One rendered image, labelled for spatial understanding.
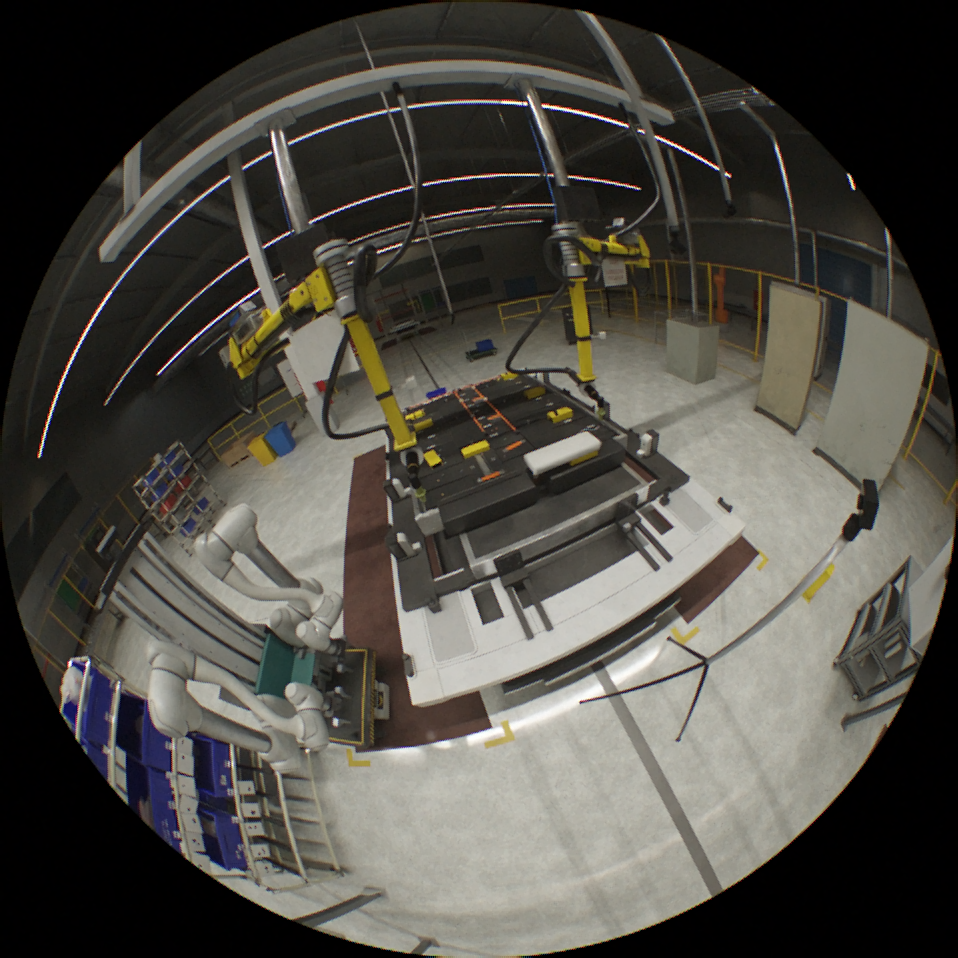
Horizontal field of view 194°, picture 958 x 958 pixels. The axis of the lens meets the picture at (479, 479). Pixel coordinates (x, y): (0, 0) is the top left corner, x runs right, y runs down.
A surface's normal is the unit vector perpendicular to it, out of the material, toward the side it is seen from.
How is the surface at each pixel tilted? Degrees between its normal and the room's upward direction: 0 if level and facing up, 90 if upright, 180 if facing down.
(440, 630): 0
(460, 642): 0
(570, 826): 0
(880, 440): 90
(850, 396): 90
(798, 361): 90
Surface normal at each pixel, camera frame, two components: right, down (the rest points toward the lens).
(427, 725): -0.24, -0.75
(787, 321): -0.93, 0.36
